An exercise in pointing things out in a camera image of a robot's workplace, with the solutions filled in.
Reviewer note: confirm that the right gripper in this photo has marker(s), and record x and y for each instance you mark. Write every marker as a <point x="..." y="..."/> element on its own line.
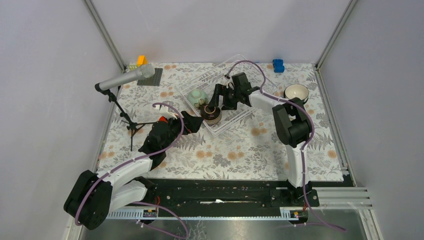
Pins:
<point x="222" y="90"/>

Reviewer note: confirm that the teal bowl white rim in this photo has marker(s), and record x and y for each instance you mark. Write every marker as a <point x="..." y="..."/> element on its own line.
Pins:
<point x="297" y="91"/>

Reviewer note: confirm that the blue toy block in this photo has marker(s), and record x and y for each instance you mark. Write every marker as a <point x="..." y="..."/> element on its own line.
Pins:
<point x="278" y="65"/>

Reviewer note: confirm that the floral tablecloth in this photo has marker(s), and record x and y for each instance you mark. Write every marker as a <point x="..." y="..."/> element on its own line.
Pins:
<point x="248" y="150"/>

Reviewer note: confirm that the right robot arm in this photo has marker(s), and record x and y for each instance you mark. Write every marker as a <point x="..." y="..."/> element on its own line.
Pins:
<point x="293" y="126"/>

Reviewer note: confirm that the white wire dish rack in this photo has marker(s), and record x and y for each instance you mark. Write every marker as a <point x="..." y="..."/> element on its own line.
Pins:
<point x="227" y="86"/>

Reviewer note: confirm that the silver microphone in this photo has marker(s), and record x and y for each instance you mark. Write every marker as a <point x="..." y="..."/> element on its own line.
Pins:
<point x="142" y="72"/>

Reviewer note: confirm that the yellow toy block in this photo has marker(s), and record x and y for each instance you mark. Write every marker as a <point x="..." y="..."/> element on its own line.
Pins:
<point x="141" y="60"/>

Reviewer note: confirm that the black patterned bowl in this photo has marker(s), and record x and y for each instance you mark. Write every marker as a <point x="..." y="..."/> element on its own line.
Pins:
<point x="211" y="116"/>

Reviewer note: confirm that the green toy block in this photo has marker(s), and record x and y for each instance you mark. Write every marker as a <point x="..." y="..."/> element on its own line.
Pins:
<point x="132" y="67"/>

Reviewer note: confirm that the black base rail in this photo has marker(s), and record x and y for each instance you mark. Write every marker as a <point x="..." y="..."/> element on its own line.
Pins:
<point x="223" y="198"/>

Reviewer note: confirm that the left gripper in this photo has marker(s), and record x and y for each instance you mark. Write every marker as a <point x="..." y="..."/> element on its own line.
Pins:
<point x="191" y="124"/>

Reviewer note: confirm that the pale green floral bowl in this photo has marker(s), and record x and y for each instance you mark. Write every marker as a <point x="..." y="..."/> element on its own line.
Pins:
<point x="198" y="98"/>

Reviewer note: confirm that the orange bowl front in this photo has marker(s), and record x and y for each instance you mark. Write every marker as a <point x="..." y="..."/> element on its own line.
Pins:
<point x="163" y="119"/>

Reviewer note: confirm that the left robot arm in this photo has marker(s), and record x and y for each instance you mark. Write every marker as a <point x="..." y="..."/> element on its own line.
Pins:
<point x="96" y="194"/>

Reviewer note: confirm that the dark grey baseplate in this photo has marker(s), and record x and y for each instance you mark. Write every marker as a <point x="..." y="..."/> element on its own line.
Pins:
<point x="154" y="80"/>

